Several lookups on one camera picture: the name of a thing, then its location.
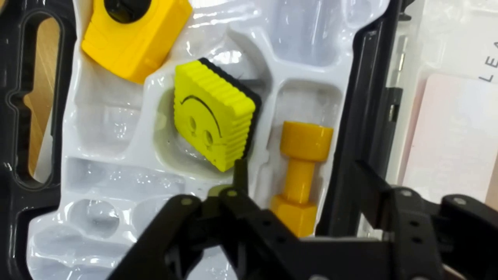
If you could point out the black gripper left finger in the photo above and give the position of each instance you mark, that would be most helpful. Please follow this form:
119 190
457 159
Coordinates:
258 245

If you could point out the yellow dumbbell-shaped object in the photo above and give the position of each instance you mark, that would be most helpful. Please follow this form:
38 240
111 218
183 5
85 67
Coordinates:
306 147

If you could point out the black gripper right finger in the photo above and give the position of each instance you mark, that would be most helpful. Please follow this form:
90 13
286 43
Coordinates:
457 237

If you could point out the clear plastic case lid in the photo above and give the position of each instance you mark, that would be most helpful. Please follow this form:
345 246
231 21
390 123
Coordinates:
447 123

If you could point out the black and white tool case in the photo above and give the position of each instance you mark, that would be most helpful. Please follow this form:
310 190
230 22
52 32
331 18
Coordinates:
113 153

